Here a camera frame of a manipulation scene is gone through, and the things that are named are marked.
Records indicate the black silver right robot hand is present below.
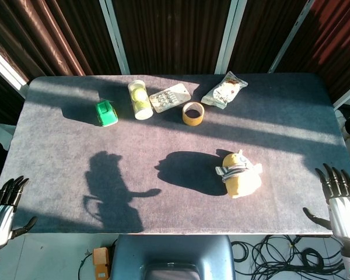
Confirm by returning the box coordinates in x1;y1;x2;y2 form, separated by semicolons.
302;163;350;249

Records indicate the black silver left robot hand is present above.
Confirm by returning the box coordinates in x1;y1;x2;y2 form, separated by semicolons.
0;174;39;253

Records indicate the yellow plush duck toy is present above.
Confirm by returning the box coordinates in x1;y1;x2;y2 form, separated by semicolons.
215;149;264;200

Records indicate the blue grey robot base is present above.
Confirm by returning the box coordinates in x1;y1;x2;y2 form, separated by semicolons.
109;234;236;280

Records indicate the white and black equipment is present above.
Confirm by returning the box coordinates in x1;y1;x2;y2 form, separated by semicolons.
335;107;350;170

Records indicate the orange box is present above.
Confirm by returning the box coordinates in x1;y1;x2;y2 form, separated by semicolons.
92;247;111;280

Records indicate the green toy car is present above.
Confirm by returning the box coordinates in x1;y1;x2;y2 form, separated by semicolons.
94;99;119;128

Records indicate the brown curtain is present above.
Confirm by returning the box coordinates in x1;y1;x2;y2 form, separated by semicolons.
230;0;307;74
275;0;350;103
112;0;231;75
0;0;122;85

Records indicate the white snack packet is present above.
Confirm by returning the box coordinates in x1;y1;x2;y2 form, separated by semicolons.
200;71;249;110

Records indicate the brown tape roll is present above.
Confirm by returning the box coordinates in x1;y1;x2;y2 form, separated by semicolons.
181;101;205;127

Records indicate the grey felt table cover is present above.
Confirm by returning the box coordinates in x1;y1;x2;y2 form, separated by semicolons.
0;74;350;236

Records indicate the clear tube of tennis balls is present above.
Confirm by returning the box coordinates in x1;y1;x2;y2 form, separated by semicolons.
127;79;154;121

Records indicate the pill blister pack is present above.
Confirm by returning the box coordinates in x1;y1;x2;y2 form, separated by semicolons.
148;83;192;114

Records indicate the tangle of black cables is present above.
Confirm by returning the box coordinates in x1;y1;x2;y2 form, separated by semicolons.
230;234;350;280

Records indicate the thin black floor cable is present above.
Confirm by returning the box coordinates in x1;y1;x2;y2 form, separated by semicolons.
77;252;95;280

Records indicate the white frame post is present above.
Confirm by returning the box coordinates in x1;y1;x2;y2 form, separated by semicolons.
333;86;350;111
214;0;247;75
0;42;29;99
268;0;316;74
99;0;131;75

